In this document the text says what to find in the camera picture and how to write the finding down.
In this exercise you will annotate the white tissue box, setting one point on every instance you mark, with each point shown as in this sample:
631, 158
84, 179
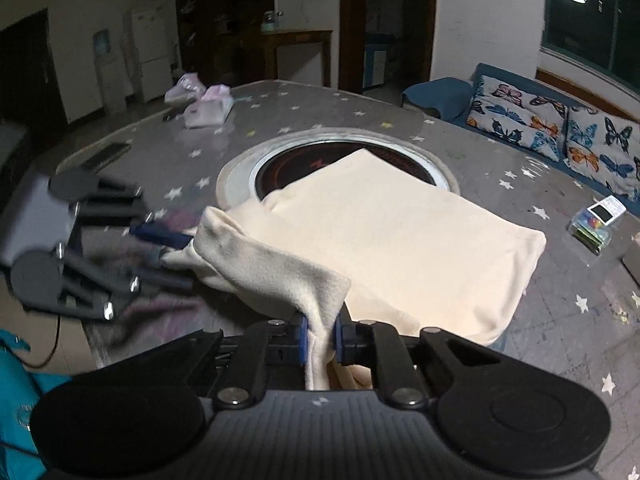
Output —
631, 261

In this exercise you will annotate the water dispenser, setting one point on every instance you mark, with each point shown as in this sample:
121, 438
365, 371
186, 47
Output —
109, 73

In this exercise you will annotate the white remote control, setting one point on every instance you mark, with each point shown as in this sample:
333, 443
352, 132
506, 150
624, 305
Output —
608, 210

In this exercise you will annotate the clear plastic card box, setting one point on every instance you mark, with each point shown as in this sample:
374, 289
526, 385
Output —
590, 231

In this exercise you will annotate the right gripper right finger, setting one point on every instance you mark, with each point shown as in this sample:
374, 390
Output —
436, 369

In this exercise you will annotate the pink tissue pack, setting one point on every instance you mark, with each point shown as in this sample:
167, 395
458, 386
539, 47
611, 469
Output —
211, 110
188, 89

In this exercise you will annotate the pink tissue pack near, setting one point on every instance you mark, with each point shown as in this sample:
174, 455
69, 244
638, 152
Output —
211, 110

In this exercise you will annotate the dark window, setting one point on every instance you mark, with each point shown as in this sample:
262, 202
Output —
601, 34

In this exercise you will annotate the butterfly pillow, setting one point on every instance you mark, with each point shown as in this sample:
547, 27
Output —
518, 117
605, 149

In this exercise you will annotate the pink tissue pack far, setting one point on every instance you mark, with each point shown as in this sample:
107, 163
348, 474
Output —
188, 89

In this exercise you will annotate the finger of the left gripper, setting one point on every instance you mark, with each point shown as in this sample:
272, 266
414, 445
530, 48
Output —
102, 202
63, 283

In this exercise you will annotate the blue sectional sofa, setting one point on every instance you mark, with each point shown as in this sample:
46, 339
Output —
449, 98

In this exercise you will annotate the grey star tablecloth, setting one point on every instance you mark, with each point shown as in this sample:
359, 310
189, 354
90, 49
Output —
579, 315

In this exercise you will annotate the left butterfly pillow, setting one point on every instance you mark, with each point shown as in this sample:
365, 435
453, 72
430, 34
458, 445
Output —
518, 117

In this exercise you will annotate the right butterfly pillow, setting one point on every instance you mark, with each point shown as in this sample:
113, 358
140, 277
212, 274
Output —
605, 149

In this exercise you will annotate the round induction cooktop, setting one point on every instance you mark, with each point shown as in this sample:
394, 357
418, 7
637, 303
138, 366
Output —
279, 163

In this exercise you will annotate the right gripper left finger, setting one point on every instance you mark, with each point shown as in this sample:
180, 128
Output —
237, 371

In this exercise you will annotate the teal cloth bag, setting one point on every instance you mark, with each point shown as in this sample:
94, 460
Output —
20, 391

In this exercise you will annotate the cream knit garment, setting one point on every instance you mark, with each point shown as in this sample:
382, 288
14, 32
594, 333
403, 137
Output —
378, 243

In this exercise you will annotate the white refrigerator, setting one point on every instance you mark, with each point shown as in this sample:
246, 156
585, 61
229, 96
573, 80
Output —
151, 74

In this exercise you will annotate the wooden side table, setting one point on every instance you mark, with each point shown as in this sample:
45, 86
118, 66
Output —
299, 55

